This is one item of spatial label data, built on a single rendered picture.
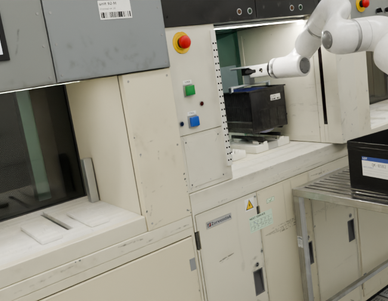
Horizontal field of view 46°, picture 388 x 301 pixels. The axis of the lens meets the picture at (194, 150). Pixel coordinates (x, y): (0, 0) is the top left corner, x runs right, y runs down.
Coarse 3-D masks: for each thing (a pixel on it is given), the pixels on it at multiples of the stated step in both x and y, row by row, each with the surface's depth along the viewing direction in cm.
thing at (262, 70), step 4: (260, 64) 189; (264, 64) 187; (268, 64) 186; (252, 68) 191; (256, 68) 189; (260, 68) 188; (264, 68) 186; (268, 68) 186; (256, 72) 190; (260, 72) 188; (264, 72) 186; (268, 72) 186; (252, 76) 192; (256, 76) 190; (260, 76) 190
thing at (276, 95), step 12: (252, 84) 201; (276, 84) 204; (228, 96) 198; (240, 96) 192; (252, 96) 189; (264, 96) 193; (276, 96) 197; (228, 108) 200; (240, 108) 194; (252, 108) 190; (264, 108) 194; (276, 108) 198; (228, 120) 202; (240, 120) 196; (252, 120) 190; (264, 120) 194; (276, 120) 198; (228, 132) 208; (240, 132) 202; (252, 132) 191; (276, 132) 202
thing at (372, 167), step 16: (352, 144) 161; (368, 144) 155; (384, 144) 174; (352, 160) 163; (368, 160) 156; (384, 160) 150; (352, 176) 164; (368, 176) 158; (384, 176) 152; (384, 192) 153
